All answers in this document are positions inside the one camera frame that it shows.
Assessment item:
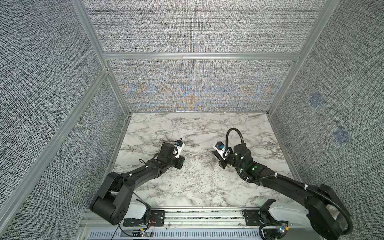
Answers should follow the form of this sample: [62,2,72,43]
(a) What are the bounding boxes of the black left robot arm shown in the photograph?
[90,140,185,225]

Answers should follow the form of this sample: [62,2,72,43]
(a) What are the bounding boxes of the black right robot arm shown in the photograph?
[212,142,354,240]

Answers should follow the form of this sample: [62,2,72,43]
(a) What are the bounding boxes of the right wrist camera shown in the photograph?
[212,142,231,160]

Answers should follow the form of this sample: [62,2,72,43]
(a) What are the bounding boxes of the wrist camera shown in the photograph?
[212,142,231,160]
[173,138,184,159]

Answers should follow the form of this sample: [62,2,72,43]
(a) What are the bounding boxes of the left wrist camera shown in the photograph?
[173,138,184,159]

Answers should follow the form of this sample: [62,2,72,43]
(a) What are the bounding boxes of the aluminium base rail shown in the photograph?
[77,206,319,232]

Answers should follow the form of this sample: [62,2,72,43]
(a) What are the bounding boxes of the black corrugated cable conduit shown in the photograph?
[225,127,354,236]

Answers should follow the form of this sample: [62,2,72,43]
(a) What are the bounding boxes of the grey slotted cable duct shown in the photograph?
[84,229,261,240]

